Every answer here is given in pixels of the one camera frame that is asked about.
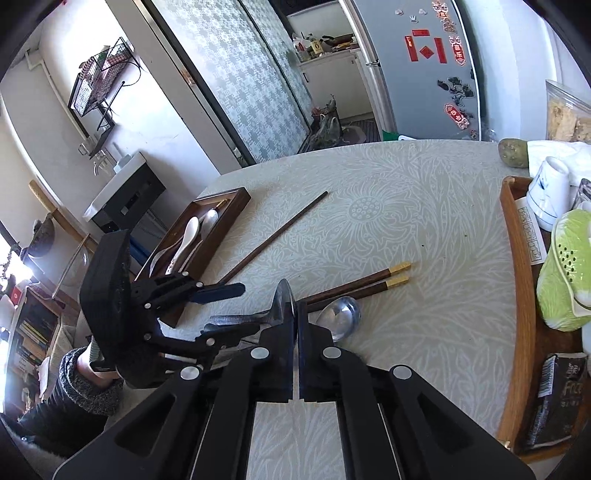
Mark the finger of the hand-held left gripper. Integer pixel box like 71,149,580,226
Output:
140,322,262,370
133,272,247,319

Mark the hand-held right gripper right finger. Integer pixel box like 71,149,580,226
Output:
298,300,537,480

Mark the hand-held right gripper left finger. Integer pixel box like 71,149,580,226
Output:
53,300,297,480

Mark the metal spoon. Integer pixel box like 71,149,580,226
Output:
185,209,219,259
203,279,297,336
315,296,362,343

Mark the white printed ceramic spoon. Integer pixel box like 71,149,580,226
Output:
148,247,185,280

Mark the dark brown wooden tray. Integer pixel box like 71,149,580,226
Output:
134,187,253,329

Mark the dark brown chopstick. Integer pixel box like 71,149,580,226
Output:
216,191,329,285

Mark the person's left forearm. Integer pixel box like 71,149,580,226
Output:
0,346,125,462

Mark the blue towel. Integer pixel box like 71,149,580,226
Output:
129,235,149,274

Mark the bookshelf with books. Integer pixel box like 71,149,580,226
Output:
0,286,66,416

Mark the woven basket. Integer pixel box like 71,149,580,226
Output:
28,217,57,257

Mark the wooden ladder rack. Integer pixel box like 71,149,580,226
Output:
28,180,93,260

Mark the black sink cabinet white basin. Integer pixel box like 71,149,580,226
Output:
83,152,167,232

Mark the pile of shoes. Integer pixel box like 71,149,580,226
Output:
309,95,345,149

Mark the light wooden tray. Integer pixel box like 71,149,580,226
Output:
496,175,591,465

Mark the patterned sliding door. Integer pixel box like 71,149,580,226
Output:
143,0,315,165

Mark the dark floor mat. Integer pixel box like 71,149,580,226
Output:
342,117,382,144

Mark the black snack packet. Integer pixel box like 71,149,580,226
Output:
524,353,588,451

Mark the white kitchen cabinet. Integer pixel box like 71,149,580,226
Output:
298,46,375,119

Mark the white printed card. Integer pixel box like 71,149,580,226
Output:
515,198,550,268

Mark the green plastic strainer cup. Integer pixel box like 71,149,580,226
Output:
536,209,591,332

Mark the grey fridge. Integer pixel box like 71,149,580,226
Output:
342,0,484,142

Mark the white cup blue print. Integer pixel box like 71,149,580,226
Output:
526,157,573,232

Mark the round greenish brown object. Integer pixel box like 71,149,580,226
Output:
498,137,532,169

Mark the white crumpled cloth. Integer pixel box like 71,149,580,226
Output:
526,138,591,185

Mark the clear snack jar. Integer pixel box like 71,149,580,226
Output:
545,79,591,142

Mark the black wire wall rack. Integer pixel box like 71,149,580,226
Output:
68,38,142,116

